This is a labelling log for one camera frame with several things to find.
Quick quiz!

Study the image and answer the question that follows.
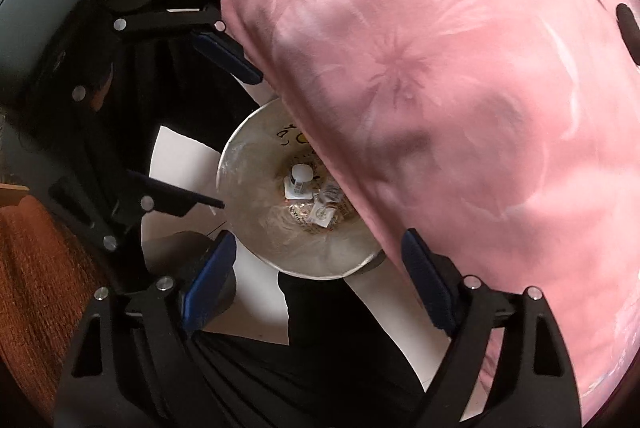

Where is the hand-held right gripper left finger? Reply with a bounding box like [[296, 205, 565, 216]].
[[52, 231, 238, 428]]

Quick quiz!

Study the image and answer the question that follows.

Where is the black rounded object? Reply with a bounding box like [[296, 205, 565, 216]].
[[616, 3, 640, 67]]

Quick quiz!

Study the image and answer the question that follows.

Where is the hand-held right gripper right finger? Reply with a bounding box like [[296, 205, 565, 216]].
[[402, 228, 583, 428]]

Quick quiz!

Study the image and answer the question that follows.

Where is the white small packet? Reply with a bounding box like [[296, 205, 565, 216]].
[[284, 163, 317, 200]]

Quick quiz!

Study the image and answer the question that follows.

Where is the crumpled printed wrapper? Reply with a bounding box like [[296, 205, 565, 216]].
[[306, 187, 347, 230]]

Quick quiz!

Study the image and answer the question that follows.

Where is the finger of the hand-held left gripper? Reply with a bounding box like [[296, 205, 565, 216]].
[[112, 0, 263, 84], [50, 86, 225, 251]]

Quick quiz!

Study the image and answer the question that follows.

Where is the pink floral bedsheet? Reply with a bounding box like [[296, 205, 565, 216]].
[[162, 0, 640, 428]]

